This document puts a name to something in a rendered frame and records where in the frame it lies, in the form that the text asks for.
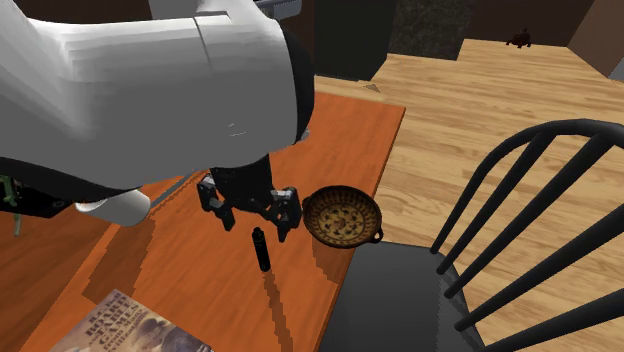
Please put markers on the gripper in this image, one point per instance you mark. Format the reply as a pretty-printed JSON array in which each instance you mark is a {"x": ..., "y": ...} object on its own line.
[{"x": 244, "y": 187}]

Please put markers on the small dark figure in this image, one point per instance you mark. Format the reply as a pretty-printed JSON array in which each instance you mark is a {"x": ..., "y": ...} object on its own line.
[{"x": 519, "y": 39}]

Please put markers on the brown patterned bowl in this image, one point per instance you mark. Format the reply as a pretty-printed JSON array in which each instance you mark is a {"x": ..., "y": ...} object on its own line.
[{"x": 341, "y": 219}]

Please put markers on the black cylinder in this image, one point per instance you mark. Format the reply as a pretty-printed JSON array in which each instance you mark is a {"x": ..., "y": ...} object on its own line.
[{"x": 261, "y": 248}]

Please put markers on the black wooden chair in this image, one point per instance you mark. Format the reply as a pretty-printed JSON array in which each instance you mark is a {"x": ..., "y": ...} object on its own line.
[{"x": 390, "y": 292}]

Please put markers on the orange wooden table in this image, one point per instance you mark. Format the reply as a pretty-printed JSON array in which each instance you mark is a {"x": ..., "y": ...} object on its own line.
[{"x": 204, "y": 292}]

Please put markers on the brown board games book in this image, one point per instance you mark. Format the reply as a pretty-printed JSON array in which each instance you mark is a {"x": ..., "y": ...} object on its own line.
[{"x": 131, "y": 326}]

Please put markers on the dark cabinet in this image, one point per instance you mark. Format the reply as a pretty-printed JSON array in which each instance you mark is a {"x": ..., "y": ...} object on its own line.
[{"x": 351, "y": 39}]

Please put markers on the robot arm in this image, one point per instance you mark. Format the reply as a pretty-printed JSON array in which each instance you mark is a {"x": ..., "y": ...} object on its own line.
[{"x": 146, "y": 88}]

